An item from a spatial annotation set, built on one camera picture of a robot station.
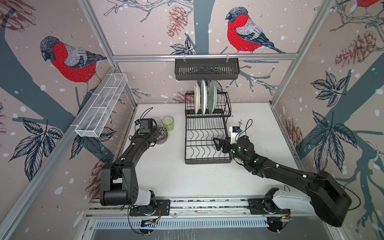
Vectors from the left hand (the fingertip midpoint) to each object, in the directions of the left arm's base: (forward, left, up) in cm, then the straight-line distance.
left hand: (152, 132), depth 90 cm
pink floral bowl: (+1, -5, -8) cm, 9 cm away
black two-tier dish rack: (+9, -31, -10) cm, 34 cm away
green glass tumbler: (+14, -7, -8) cm, 18 cm away
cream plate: (+7, -28, +22) cm, 36 cm away
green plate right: (+6, -36, +24) cm, 43 cm away
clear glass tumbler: (+13, 0, -5) cm, 14 cm away
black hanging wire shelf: (+43, -29, +17) cm, 55 cm away
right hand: (-8, -40, +4) cm, 40 cm away
